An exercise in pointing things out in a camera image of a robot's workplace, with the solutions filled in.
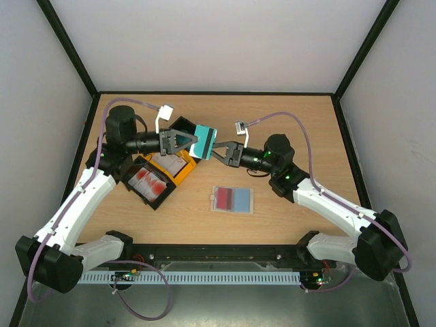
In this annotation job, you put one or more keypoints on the yellow card bin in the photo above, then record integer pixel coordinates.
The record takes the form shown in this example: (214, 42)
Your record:
(155, 159)

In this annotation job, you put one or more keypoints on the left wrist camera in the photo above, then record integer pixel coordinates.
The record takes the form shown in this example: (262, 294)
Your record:
(164, 113)

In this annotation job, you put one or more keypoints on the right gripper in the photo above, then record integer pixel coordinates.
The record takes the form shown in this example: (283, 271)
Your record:
(236, 154)

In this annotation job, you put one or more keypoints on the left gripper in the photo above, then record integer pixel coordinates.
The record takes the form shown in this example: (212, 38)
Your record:
(169, 146)

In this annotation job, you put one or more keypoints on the white card stack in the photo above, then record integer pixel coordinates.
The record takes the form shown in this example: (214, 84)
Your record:
(173, 164)

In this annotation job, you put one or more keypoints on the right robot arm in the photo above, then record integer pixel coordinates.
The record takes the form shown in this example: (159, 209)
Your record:
(374, 242)

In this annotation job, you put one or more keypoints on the teal credit card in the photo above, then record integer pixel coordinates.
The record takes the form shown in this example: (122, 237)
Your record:
(202, 149)

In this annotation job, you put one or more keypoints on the black bin with teal cards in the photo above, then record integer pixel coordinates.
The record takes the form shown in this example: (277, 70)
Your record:
(183, 124)

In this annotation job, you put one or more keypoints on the beige card holder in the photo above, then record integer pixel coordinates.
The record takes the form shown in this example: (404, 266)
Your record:
(243, 200)

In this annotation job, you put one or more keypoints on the light blue slotted cable duct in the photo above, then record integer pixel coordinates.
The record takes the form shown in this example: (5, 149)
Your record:
(192, 278)

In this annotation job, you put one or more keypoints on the red patterned card stack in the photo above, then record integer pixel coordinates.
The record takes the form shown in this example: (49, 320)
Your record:
(147, 184)

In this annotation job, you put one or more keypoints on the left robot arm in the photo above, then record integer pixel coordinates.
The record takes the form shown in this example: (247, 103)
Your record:
(52, 257)

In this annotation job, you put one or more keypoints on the black bin with red cards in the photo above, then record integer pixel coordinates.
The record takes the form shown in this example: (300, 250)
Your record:
(141, 162)

